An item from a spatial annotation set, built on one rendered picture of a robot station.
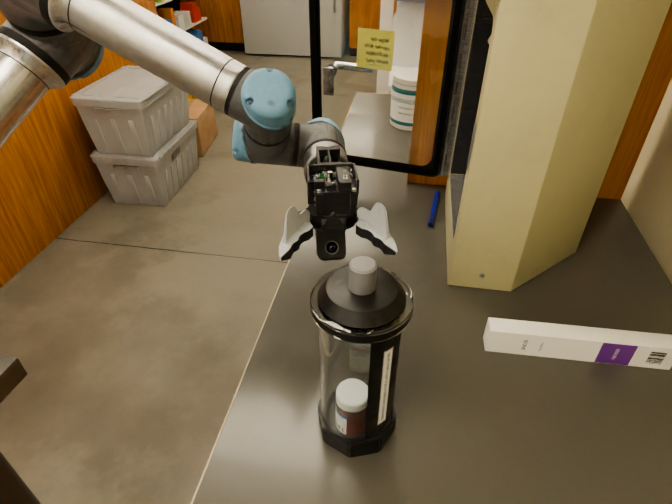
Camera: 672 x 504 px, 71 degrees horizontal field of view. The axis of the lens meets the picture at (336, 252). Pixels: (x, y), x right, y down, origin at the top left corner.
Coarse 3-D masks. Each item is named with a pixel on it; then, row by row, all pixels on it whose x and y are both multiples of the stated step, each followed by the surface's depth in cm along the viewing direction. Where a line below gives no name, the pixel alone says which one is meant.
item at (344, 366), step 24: (312, 288) 50; (408, 288) 50; (408, 312) 47; (360, 336) 45; (336, 360) 50; (360, 360) 48; (336, 384) 52; (360, 384) 51; (336, 408) 55; (360, 408) 53; (336, 432) 58; (360, 432) 56
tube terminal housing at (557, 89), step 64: (512, 0) 57; (576, 0) 56; (640, 0) 61; (512, 64) 61; (576, 64) 60; (640, 64) 70; (512, 128) 66; (576, 128) 68; (448, 192) 101; (512, 192) 72; (576, 192) 79; (448, 256) 88; (512, 256) 79
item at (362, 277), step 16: (336, 272) 50; (352, 272) 46; (368, 272) 46; (384, 272) 50; (320, 288) 50; (336, 288) 48; (352, 288) 47; (368, 288) 47; (384, 288) 48; (400, 288) 49; (320, 304) 48; (336, 304) 46; (352, 304) 46; (368, 304) 46; (384, 304) 46; (400, 304) 47; (336, 320) 46; (352, 320) 46; (368, 320) 45; (384, 320) 46
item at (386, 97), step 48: (336, 0) 92; (384, 0) 89; (432, 0) 87; (336, 48) 97; (384, 48) 94; (432, 48) 91; (336, 96) 103; (384, 96) 100; (432, 96) 97; (384, 144) 106; (432, 144) 102
